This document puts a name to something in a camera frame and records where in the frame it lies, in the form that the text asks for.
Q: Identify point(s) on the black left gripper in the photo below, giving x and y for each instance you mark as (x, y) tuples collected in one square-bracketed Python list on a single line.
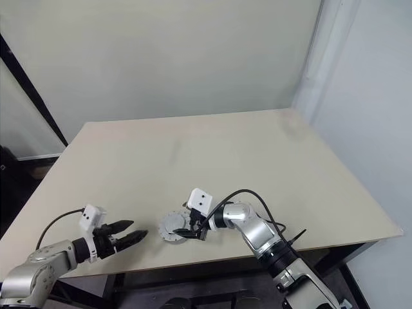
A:
[(104, 243)]

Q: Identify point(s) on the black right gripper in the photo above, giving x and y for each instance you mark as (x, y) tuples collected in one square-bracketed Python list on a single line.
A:
[(200, 225)]

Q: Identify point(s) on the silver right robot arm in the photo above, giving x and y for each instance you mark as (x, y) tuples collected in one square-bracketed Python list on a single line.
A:
[(260, 231)]

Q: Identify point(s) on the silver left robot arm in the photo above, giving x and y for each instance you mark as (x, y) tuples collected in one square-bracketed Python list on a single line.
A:
[(35, 267)]

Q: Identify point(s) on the dark rounded shape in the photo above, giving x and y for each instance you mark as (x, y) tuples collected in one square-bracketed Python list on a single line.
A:
[(177, 303)]

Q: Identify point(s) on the white skirting strip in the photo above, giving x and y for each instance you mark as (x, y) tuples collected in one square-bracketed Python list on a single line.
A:
[(38, 157)]

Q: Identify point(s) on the black bag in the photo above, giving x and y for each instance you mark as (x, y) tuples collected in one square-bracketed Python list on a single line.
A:
[(8, 167)]

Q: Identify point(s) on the black diagonal beam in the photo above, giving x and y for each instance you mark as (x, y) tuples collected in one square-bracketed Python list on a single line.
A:
[(32, 93)]

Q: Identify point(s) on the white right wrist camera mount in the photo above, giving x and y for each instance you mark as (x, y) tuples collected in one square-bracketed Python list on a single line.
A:
[(200, 199)]

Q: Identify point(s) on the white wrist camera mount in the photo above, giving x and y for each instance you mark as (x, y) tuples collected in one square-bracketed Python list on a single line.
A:
[(91, 217), (200, 199)]

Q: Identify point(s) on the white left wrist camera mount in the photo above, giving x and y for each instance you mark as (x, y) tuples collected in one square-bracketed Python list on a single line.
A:
[(91, 217)]

